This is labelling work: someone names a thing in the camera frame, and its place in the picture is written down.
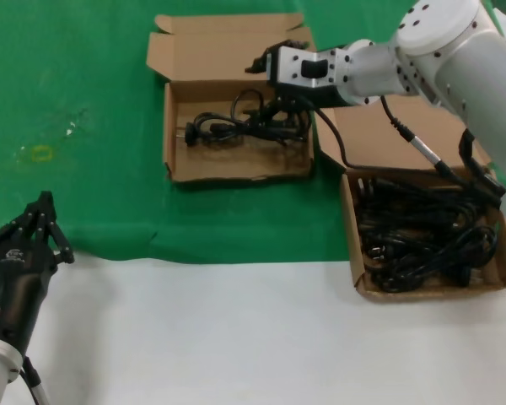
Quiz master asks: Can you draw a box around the wide open cardboard box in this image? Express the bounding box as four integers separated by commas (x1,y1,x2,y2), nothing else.
145,12,320,185

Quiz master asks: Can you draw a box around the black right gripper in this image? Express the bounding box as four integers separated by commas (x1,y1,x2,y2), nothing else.
244,38,351,127

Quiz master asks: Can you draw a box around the pile of black power cords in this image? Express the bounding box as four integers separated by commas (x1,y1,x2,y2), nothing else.
356,176,502,293

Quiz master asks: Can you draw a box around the cardboard box with cord pile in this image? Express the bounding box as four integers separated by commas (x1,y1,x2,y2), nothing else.
311,105,506,304

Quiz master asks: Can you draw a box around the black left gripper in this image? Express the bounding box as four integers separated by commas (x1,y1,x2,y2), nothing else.
0,190,76,354

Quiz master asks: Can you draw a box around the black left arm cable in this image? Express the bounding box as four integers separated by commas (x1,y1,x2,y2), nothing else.
19,356,51,405

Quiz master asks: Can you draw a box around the green tablecloth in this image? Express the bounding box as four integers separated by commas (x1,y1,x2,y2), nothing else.
0,0,506,267

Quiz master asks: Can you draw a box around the right arm cable with connector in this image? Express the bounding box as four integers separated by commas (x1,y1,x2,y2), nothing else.
379,95,503,203

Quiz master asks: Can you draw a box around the plain black right arm cable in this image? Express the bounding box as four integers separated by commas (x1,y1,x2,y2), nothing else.
303,97,501,208

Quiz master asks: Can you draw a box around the black power cord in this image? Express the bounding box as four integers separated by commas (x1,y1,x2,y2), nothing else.
175,88,313,149

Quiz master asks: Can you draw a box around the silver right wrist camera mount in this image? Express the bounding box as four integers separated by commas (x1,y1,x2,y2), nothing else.
266,45,352,92

